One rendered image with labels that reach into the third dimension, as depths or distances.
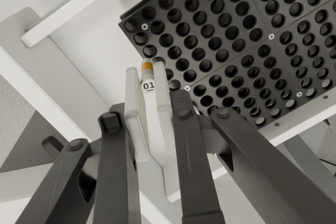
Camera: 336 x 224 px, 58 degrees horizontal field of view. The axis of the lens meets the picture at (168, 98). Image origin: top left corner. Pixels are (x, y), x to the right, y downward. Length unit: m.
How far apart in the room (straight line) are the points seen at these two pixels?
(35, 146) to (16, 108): 0.57
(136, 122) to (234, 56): 0.17
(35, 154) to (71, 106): 0.54
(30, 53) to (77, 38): 0.07
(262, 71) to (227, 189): 1.40
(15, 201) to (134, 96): 0.36
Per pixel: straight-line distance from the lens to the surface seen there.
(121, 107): 0.18
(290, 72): 0.33
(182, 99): 0.17
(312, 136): 1.60
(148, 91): 0.21
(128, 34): 0.28
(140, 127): 0.16
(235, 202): 1.77
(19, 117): 1.44
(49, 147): 0.33
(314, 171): 1.33
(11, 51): 0.28
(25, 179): 0.53
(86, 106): 0.33
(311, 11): 0.32
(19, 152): 0.88
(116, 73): 0.36
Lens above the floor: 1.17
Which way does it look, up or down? 63 degrees down
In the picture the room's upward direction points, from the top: 168 degrees clockwise
